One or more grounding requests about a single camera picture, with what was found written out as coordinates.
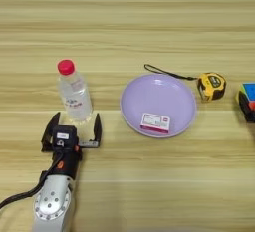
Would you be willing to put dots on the lilac round plate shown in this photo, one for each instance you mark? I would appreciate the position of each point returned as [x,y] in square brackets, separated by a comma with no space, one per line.
[159,96]

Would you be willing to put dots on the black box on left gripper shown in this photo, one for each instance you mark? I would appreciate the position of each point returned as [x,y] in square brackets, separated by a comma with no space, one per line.
[64,136]

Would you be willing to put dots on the multicoloured puzzle cube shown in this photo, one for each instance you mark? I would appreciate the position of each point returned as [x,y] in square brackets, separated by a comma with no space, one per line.
[249,100]

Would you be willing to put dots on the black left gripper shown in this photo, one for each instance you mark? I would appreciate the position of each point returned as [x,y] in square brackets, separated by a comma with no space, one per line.
[68,163]

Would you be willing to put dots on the white and pink card box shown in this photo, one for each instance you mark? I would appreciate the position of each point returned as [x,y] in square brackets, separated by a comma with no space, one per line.
[155,122]

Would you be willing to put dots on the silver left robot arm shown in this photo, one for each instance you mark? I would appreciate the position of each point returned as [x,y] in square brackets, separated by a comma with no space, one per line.
[53,202]

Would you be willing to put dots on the yellow black tape measure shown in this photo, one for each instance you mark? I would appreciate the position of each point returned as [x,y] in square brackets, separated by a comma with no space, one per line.
[212,86]

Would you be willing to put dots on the clear bottle with red cap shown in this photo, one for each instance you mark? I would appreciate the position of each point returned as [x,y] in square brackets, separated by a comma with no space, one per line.
[74,96]

